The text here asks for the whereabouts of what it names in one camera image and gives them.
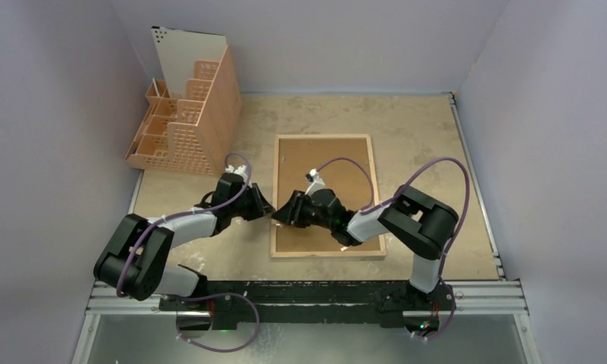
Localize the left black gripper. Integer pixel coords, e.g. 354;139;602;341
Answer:
229;183;274;221

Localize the brown cardboard backing board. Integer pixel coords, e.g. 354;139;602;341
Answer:
274;138;382;254

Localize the white wooden picture frame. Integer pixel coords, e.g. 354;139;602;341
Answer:
270;133;387;259

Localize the orange plastic file organizer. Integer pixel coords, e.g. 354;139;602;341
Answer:
124;47;242;176

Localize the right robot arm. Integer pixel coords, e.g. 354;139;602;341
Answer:
272;187;459;309

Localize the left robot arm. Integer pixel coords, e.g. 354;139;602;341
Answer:
93;172;274;310

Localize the beige perforated folder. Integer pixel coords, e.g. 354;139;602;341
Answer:
151;26;227;99

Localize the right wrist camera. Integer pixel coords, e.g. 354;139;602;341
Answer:
305;168;327;196

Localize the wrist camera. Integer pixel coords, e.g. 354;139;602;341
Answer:
225;165;251;180
305;168;327;196

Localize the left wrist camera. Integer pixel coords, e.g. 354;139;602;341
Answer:
225;165;251;180

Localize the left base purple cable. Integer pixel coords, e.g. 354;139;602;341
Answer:
175;293;261;353

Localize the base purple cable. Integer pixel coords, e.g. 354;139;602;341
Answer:
175;293;261;353
411;281;460;343

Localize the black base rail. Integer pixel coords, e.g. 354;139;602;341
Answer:
159;278;455;334

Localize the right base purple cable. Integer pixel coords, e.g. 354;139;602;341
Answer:
411;281;460;343

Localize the aluminium table frame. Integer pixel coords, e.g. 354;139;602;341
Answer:
86;94;536;363

